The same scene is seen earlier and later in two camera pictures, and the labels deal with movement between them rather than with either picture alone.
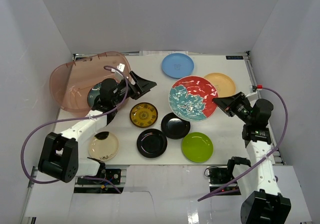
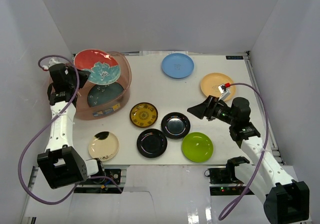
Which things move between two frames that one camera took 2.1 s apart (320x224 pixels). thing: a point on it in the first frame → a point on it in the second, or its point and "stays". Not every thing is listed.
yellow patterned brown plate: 143,115 stays
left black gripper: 135,85 → 75,76
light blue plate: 178,65 stays
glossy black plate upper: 174,127 stays
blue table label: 233,57 stays
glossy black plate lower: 152,143 stays
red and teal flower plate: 191,98 → 103,68
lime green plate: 197,147 stays
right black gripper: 228,104 → 207,108
